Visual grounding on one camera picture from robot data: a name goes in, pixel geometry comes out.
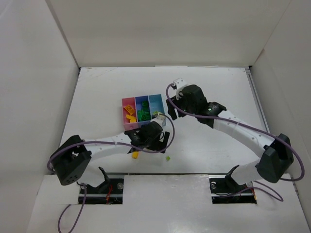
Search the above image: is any purple cable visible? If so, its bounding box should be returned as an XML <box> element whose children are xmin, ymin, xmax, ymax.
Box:
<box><xmin>47</xmin><ymin>114</ymin><xmax>175</xmax><ymax>233</ymax></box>
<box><xmin>165</xmin><ymin>83</ymin><xmax>306</xmax><ymax>202</ymax></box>

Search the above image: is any light blue container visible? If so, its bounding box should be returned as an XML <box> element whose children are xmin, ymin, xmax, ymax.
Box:
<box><xmin>148</xmin><ymin>94</ymin><xmax>165</xmax><ymax>119</ymax></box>

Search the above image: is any dark green lego plate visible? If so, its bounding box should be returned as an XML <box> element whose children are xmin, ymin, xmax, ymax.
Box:
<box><xmin>137</xmin><ymin>110</ymin><xmax>151</xmax><ymax>122</ymax></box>

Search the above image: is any dark green 2x2 lego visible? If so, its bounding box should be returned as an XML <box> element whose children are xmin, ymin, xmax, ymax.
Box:
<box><xmin>142</xmin><ymin>101</ymin><xmax>149</xmax><ymax>107</ymax></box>

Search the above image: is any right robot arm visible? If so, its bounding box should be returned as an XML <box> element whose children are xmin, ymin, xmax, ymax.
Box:
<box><xmin>166</xmin><ymin>82</ymin><xmax>294</xmax><ymax>187</ymax></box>

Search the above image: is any small yellow lego brick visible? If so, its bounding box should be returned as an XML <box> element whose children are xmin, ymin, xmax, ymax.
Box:
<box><xmin>132</xmin><ymin>151</ymin><xmax>139</xmax><ymax>159</ymax></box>

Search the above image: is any purple container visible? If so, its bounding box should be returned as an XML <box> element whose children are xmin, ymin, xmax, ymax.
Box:
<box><xmin>135</xmin><ymin>96</ymin><xmax>151</xmax><ymax>127</ymax></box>

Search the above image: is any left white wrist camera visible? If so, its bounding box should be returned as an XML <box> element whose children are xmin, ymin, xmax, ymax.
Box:
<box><xmin>151</xmin><ymin>112</ymin><xmax>166</xmax><ymax>127</ymax></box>

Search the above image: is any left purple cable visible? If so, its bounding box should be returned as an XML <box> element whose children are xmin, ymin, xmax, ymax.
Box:
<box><xmin>47</xmin><ymin>114</ymin><xmax>175</xmax><ymax>233</ymax></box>

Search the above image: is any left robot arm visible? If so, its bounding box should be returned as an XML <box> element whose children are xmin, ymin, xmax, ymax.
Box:
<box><xmin>47</xmin><ymin>117</ymin><xmax>172</xmax><ymax>187</ymax></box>

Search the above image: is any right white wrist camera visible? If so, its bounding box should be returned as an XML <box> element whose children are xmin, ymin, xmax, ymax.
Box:
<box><xmin>173</xmin><ymin>78</ymin><xmax>188</xmax><ymax>100</ymax></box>

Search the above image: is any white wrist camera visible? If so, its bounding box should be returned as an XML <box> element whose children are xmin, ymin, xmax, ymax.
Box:
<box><xmin>173</xmin><ymin>78</ymin><xmax>188</xmax><ymax>100</ymax></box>
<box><xmin>151</xmin><ymin>112</ymin><xmax>166</xmax><ymax>127</ymax></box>

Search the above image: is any orange printed lego plate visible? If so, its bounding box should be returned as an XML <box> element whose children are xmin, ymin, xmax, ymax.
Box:
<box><xmin>124</xmin><ymin>104</ymin><xmax>136</xmax><ymax>115</ymax></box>

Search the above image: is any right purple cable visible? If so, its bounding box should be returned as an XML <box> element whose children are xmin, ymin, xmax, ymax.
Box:
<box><xmin>165</xmin><ymin>83</ymin><xmax>306</xmax><ymax>202</ymax></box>

